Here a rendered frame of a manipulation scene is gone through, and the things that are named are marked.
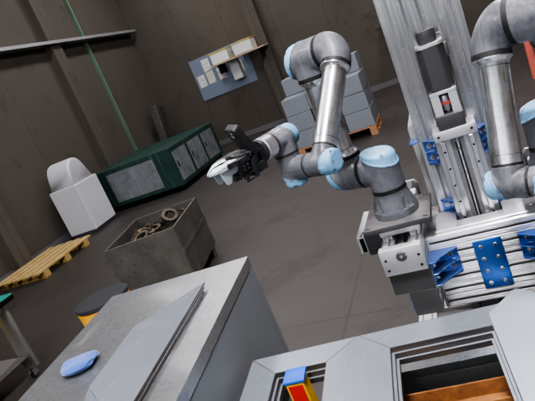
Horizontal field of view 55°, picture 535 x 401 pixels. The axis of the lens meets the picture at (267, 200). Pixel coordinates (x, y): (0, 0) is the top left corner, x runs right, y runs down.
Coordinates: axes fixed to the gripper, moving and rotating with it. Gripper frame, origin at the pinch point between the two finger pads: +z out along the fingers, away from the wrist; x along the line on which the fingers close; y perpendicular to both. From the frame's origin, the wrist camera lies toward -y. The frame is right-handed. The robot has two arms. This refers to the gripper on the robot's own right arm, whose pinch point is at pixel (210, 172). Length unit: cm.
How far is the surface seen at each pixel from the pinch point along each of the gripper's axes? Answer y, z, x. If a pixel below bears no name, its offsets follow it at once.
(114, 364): 41, 39, 19
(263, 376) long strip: 59, 12, -8
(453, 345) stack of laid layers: 56, -16, -53
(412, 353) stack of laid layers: 56, -10, -44
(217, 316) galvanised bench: 41.6, 10.8, 5.4
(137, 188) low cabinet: 219, -397, 752
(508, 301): 51, -32, -61
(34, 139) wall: 77, -296, 852
